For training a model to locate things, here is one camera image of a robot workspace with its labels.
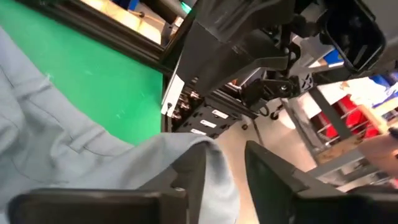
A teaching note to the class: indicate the grey garment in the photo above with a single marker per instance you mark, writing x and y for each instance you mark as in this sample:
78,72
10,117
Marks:
46,140

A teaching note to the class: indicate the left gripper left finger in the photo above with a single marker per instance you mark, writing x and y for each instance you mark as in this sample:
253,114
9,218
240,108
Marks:
93,207

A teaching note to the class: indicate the black rounded shell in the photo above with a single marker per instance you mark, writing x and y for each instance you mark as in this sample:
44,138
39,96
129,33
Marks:
354,31

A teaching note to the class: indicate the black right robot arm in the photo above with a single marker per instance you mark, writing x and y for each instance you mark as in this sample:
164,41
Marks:
224,46

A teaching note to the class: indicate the red storage bin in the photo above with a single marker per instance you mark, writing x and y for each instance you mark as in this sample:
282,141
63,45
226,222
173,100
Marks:
351,118

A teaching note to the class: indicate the grey metal shelf frame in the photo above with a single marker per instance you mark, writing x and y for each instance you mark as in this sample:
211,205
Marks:
329,115

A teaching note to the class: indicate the person's hand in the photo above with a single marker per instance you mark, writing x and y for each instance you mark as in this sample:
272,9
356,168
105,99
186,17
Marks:
381,155

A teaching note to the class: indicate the black controller box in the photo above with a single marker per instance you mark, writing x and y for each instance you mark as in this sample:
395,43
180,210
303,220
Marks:
211,121

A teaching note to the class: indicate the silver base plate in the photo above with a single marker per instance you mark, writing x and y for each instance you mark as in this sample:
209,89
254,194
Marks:
172,93

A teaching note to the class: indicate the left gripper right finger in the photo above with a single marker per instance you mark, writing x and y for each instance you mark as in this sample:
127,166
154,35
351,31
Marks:
273,193

